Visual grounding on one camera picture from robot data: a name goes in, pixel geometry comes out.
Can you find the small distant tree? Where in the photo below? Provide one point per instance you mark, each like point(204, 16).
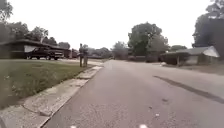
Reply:
point(120, 50)

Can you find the person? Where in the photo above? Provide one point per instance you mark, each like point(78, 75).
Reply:
point(85, 57)
point(81, 55)

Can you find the grey asphalt road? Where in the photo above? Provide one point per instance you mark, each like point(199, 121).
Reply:
point(133, 93)

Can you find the large round leafy tree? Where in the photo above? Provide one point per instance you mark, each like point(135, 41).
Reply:
point(143, 36)

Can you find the robot's own part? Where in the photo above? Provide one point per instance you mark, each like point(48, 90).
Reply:
point(143, 126)
point(72, 127)

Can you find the dark pickup truck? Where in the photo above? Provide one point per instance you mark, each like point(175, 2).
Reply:
point(43, 53)

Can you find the pale concrete gutter strip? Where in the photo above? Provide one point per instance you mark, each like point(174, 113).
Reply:
point(50, 100)

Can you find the grass lawn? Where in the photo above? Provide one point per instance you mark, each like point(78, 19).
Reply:
point(33, 76)

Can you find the house with white gable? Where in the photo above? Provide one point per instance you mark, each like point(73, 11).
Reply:
point(200, 51)

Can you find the low brown house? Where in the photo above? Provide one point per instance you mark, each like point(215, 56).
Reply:
point(16, 46)

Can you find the grass verge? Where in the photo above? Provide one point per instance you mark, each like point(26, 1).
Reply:
point(210, 69)

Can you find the row of trees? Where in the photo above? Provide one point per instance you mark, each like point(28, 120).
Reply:
point(16, 30)

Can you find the tall dark tree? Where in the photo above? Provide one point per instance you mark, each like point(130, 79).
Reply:
point(210, 33)

